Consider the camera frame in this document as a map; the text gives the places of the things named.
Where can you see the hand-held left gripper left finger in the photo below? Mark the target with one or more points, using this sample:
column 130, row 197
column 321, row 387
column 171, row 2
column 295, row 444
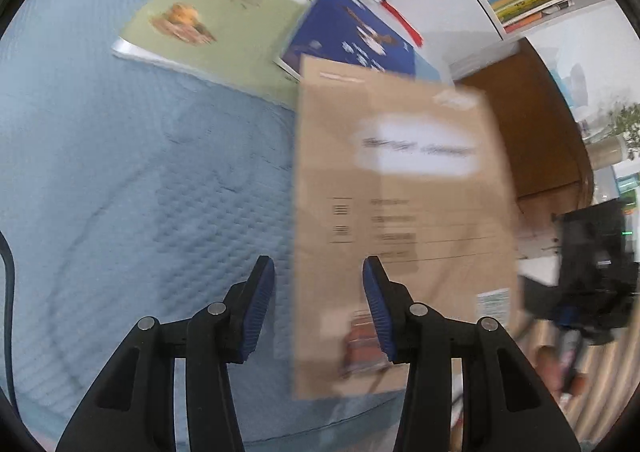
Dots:
column 257, row 312

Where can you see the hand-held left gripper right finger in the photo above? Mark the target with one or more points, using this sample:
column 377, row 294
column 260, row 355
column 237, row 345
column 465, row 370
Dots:
column 377, row 312

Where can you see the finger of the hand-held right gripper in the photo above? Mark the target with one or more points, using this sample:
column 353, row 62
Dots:
column 537, row 299

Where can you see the tan book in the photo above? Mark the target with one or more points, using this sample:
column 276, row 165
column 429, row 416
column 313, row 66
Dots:
column 400, row 172

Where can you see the blue illustrated book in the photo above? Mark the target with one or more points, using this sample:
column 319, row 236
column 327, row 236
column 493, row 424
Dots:
column 350, row 32

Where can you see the light green book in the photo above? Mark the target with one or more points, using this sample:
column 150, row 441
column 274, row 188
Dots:
column 225, row 22

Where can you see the person's right hand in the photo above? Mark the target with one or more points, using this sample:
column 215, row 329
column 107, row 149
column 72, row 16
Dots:
column 547, row 367

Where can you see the plant pot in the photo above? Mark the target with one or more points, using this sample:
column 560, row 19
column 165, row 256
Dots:
column 605, row 152

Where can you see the wooden slatted panel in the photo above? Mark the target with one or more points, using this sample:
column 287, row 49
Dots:
column 600, row 407

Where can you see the potted plant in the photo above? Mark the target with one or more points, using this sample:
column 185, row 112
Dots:
column 625, row 127

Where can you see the wooden cabinet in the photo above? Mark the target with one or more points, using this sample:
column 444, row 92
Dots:
column 545, row 132

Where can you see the red tassel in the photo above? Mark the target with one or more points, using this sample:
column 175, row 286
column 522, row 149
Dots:
column 400, row 17

